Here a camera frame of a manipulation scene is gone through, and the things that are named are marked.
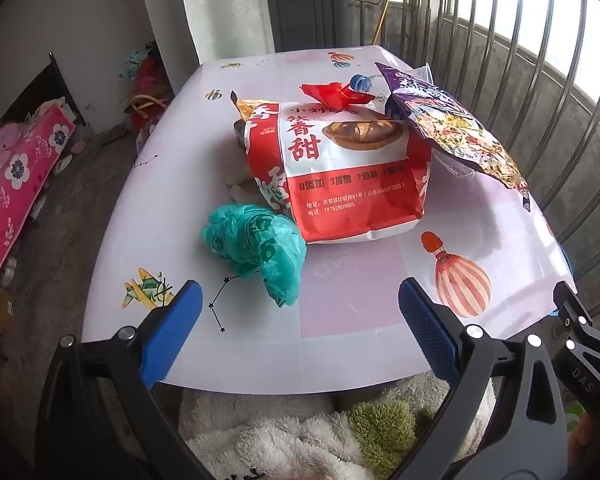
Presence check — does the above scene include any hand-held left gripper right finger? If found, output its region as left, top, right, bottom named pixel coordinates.
left=397, top=277, right=571, bottom=480

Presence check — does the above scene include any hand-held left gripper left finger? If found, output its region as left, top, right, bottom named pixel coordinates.
left=35, top=280, right=203, bottom=480

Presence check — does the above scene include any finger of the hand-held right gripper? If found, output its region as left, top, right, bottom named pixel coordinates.
left=551, top=280, right=600, bottom=413

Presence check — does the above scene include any red and white paper bag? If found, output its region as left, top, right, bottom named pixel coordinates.
left=230, top=95, right=433, bottom=245

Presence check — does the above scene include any purple snack packet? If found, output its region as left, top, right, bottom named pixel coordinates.
left=375, top=62, right=531, bottom=211

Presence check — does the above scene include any clear plastic bottle blue cap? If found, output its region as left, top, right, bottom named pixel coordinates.
left=349, top=64, right=473, bottom=181

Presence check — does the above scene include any red candy wrapper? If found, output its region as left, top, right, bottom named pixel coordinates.
left=300, top=81, right=363, bottom=107

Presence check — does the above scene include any green plastic bag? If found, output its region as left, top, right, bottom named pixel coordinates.
left=201, top=204, right=307, bottom=307

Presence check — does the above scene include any white and green fleece garment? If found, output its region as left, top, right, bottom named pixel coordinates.
left=177, top=385, right=496, bottom=480

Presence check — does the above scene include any white crumpled plastic bag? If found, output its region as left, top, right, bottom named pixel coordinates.
left=224, top=165, right=267, bottom=207

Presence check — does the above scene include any pink floral blanket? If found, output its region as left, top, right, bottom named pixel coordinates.
left=0, top=105, right=78, bottom=306

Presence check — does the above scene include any pile of colourful bags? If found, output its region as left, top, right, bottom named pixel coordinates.
left=117, top=42, right=173, bottom=131

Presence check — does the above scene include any metal railing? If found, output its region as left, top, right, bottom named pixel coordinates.
left=347, top=0, right=600, bottom=321

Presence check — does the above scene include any yellow broom stick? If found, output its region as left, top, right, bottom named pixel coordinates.
left=370, top=0, right=398, bottom=46

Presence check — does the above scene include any white curtain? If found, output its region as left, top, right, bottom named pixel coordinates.
left=175, top=0, right=276, bottom=66

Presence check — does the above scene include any black bed frame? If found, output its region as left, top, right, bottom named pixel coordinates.
left=0, top=52, right=88, bottom=126

